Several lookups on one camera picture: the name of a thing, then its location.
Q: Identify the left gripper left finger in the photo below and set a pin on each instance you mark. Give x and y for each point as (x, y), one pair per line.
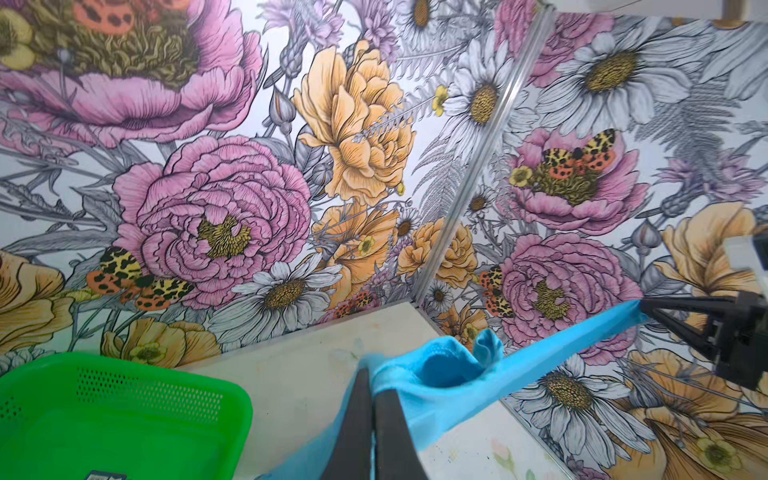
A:
(351, 457)

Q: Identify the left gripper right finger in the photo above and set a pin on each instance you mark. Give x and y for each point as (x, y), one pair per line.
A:
(395, 454)

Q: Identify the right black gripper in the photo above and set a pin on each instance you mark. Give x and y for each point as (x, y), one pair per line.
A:
(738, 328)

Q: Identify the blue t shirt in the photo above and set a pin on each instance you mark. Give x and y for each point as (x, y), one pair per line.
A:
(442, 384)

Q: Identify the small label in basket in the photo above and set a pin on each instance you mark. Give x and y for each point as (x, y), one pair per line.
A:
(103, 475)

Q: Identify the green plastic basket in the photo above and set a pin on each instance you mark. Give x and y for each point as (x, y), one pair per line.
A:
(65, 415)

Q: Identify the right aluminium corner post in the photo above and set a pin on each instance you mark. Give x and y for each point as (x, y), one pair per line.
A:
(542, 25)

